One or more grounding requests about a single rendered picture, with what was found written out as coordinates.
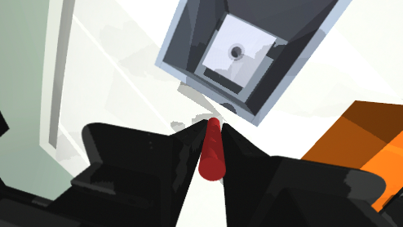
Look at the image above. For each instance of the red peg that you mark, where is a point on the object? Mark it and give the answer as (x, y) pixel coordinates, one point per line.
(212, 164)

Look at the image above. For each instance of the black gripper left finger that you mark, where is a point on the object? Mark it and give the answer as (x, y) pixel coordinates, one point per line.
(173, 158)

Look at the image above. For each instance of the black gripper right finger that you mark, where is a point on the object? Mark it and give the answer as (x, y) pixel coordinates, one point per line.
(253, 179)

